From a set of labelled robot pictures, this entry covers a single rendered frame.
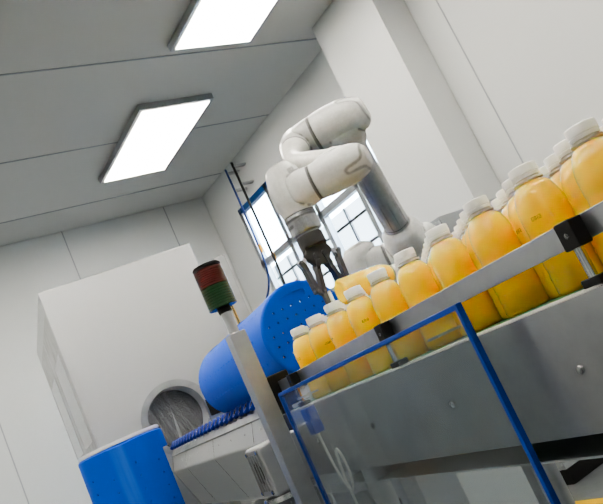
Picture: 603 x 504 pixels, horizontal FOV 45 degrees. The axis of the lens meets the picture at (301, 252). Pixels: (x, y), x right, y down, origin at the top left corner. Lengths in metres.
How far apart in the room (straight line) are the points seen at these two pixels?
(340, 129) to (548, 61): 2.51
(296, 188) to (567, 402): 1.14
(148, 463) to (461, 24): 3.68
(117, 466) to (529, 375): 1.64
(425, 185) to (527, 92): 0.91
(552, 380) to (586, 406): 0.05
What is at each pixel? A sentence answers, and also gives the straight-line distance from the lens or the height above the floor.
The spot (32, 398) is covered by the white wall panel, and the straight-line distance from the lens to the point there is 7.21.
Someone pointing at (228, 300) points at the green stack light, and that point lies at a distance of 1.54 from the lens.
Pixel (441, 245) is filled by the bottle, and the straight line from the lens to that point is 1.18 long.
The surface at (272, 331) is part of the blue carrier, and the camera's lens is 2.07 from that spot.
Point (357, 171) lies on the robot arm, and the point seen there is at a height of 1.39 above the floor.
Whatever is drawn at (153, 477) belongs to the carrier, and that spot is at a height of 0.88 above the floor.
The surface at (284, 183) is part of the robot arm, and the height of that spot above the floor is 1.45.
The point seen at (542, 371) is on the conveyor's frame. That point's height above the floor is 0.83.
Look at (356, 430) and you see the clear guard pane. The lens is 1.42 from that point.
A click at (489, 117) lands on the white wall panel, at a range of 5.08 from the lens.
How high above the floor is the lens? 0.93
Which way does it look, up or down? 10 degrees up
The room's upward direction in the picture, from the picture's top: 25 degrees counter-clockwise
